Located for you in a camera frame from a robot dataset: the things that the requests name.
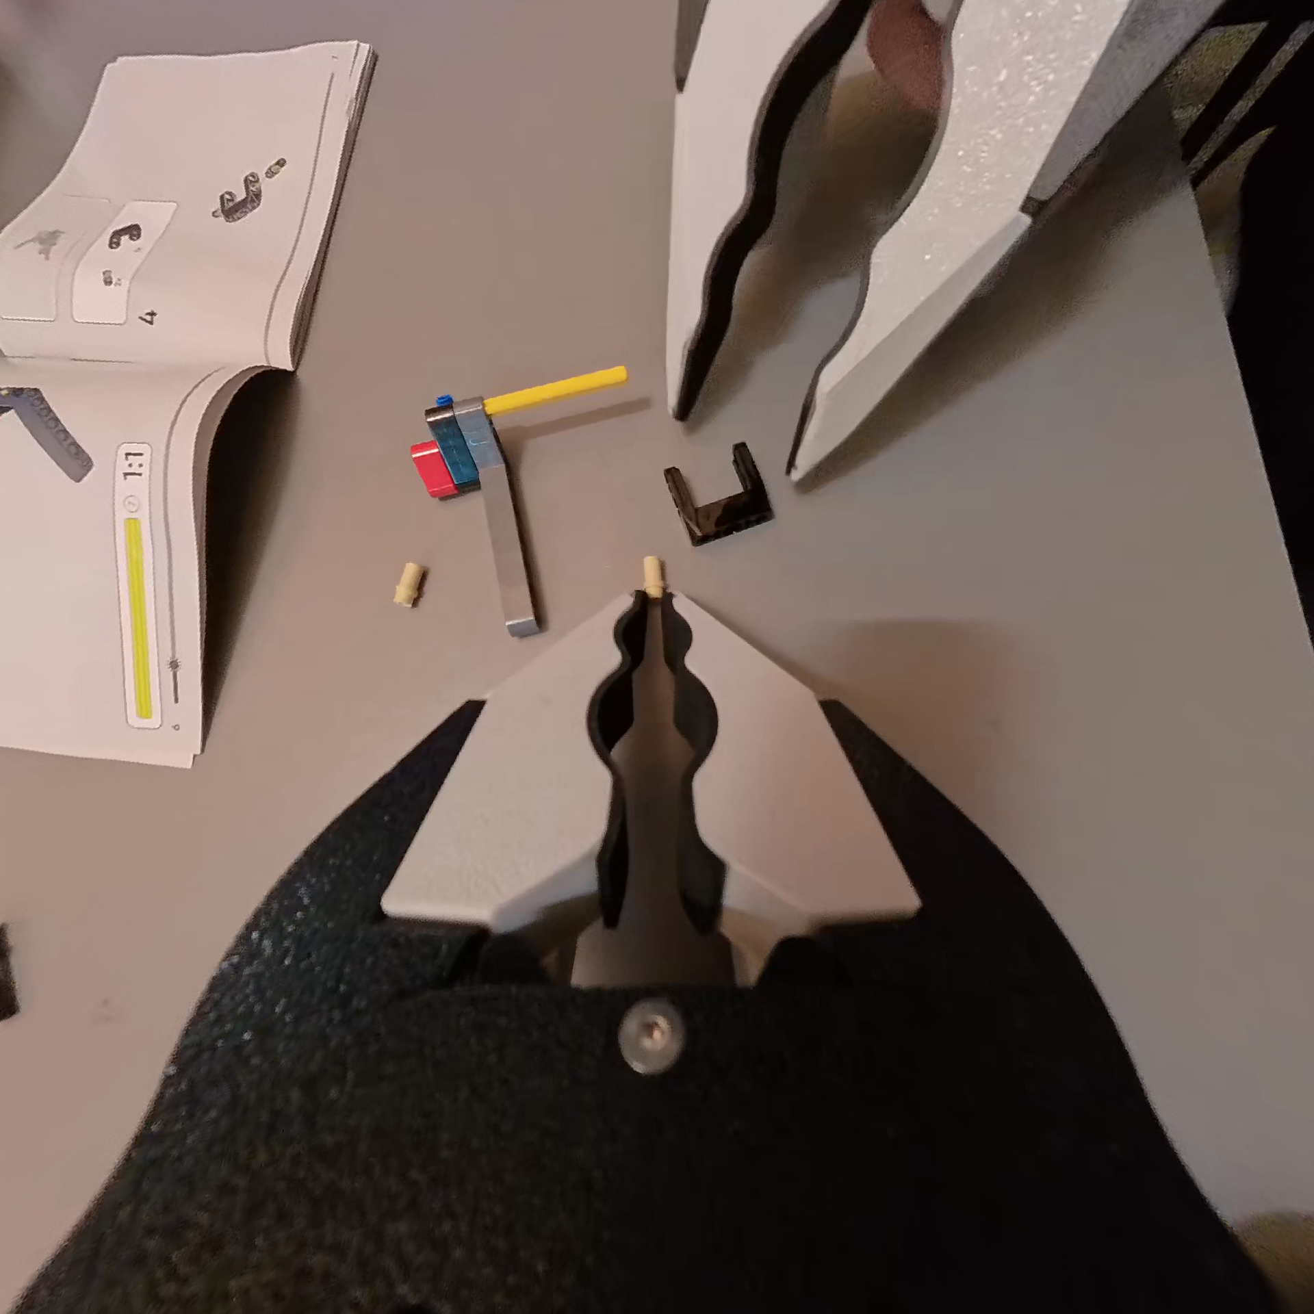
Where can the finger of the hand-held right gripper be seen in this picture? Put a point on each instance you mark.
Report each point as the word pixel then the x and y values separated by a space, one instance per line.
pixel 986 152
pixel 728 133

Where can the black u-shaped lego bracket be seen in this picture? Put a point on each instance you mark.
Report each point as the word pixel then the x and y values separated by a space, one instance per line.
pixel 724 518

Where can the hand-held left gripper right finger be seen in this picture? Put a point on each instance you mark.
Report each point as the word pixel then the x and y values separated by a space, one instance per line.
pixel 810 809

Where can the person's right hand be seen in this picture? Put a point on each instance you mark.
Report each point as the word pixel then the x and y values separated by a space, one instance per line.
pixel 904 51

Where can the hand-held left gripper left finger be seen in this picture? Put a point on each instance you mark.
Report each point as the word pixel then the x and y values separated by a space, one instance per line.
pixel 503 809

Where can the black flat piece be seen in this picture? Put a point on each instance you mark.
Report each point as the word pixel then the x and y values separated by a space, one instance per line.
pixel 7 970

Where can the lego assembly with yellow axle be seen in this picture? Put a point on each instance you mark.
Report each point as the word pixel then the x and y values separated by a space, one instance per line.
pixel 509 534

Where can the person's dark clothed legs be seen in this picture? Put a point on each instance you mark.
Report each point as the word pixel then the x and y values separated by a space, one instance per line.
pixel 1277 358

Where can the open instruction booklet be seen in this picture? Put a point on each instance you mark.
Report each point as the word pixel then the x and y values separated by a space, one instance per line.
pixel 206 152

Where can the tan lego pin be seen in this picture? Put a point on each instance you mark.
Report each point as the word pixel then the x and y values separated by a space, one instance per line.
pixel 411 587
pixel 652 575

